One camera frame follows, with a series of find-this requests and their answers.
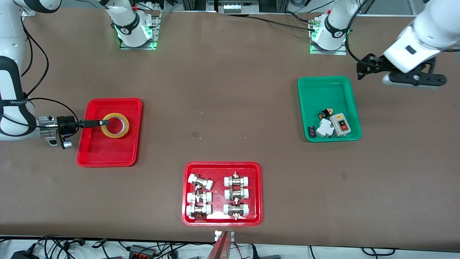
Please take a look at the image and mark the black box with orange plugs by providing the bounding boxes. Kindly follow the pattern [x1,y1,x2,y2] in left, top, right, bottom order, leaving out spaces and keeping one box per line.
[129,245,157,258]

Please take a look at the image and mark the clear yellowish packing tape roll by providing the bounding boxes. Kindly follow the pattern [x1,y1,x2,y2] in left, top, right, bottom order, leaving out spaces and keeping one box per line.
[100,113,130,139]

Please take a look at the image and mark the red metal beam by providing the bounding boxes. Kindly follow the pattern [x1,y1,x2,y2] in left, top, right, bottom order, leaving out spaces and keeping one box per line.
[207,231,231,259]

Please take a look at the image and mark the grey power strip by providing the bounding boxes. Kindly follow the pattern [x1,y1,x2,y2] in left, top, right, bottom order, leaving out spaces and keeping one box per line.
[217,0,260,14]

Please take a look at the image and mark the red plastic tray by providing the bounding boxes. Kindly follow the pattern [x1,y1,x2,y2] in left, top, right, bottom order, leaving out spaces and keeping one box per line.
[76,98,143,168]
[181,161,263,227]

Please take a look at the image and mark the green plastic tray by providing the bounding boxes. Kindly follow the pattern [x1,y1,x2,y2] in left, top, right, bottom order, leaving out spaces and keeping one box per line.
[297,76,362,143]

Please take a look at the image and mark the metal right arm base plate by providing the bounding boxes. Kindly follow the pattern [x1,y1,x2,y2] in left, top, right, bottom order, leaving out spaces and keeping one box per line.
[120,11,161,50]

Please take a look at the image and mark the black power adapter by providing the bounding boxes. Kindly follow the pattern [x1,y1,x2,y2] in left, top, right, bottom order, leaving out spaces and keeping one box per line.
[10,250,39,259]

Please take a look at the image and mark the metal pipe fitting white caps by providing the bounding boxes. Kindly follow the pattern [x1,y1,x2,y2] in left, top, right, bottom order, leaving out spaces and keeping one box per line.
[186,204,212,218]
[188,173,214,190]
[187,191,213,205]
[223,202,250,221]
[224,172,250,187]
[224,187,250,202]

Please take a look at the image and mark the black cable across table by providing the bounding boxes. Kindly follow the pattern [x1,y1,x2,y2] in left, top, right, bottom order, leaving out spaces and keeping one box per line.
[248,14,313,31]

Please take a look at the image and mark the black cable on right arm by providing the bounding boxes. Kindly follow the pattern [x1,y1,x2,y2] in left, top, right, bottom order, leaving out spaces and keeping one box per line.
[0,20,81,130]

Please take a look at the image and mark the grey on-off switch box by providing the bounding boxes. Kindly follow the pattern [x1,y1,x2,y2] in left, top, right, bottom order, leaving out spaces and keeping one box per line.
[330,113,351,137]

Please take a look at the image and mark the white circuit breaker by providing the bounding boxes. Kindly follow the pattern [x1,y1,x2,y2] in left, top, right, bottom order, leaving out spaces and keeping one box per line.
[316,118,335,138]

